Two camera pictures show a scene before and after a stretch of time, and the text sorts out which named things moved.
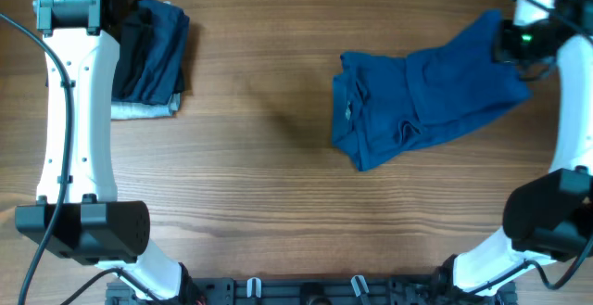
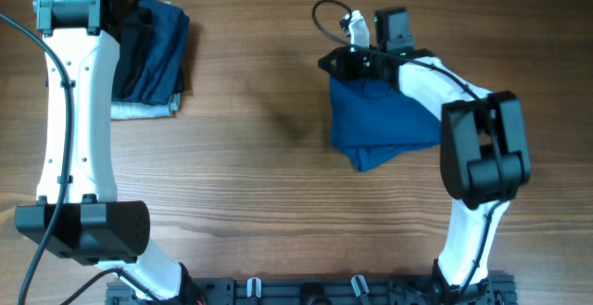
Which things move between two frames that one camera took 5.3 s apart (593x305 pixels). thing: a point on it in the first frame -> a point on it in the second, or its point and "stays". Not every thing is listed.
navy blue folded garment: [160, 73] stays
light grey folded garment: [127, 110] stays
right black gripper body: [522, 44] -> [357, 64]
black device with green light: [314, 291] stays
